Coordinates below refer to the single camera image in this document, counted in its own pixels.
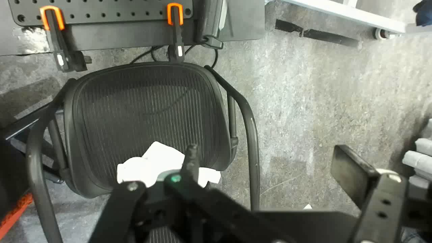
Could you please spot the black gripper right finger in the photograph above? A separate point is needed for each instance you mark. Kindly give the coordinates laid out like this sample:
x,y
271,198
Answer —
x,y
355,172

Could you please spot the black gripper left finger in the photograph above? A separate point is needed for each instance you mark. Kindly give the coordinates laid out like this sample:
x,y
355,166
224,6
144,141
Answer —
x,y
190,162

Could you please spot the dark blue cloth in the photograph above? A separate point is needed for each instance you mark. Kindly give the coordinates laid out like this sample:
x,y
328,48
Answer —
x,y
423,10

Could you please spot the white waffle cloth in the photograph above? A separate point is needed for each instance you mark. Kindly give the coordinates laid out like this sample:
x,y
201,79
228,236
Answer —
x,y
152,162

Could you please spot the black mesh office chair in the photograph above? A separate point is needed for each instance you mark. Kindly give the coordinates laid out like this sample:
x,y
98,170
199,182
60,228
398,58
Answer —
x,y
135,102

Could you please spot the orange black bar clamp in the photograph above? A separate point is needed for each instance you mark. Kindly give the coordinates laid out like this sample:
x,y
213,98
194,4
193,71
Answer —
x,y
55,31
174,27

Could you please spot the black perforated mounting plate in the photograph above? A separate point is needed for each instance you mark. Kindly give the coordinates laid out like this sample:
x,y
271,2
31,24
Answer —
x,y
102,10

